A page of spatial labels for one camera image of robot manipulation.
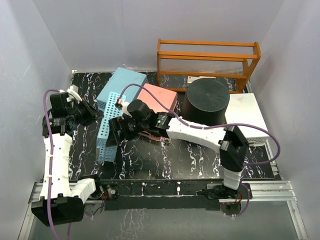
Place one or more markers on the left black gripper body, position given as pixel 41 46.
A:
pixel 83 115

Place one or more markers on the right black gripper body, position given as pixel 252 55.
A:
pixel 129 127

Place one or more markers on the black silver stapler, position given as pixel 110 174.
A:
pixel 165 140

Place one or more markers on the pink perforated plastic basket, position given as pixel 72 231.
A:
pixel 167 97

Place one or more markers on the large black plastic bucket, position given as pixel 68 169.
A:
pixel 205 102

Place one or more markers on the white perforated plastic basket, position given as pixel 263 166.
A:
pixel 243 108

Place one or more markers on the blue perforated plastic basket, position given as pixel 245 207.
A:
pixel 121 78

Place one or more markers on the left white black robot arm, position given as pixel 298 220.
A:
pixel 58 202

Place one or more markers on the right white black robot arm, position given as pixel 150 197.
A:
pixel 230 143

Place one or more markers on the small white red box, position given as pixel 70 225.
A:
pixel 191 79

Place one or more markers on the orange wooden shelf rack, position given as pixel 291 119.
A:
pixel 235 60

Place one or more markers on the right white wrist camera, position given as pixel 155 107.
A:
pixel 122 106

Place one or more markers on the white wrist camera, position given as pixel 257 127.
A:
pixel 71 94
pixel 122 106

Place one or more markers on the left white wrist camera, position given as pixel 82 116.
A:
pixel 71 94

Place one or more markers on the black front mounting rail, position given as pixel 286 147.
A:
pixel 160 193

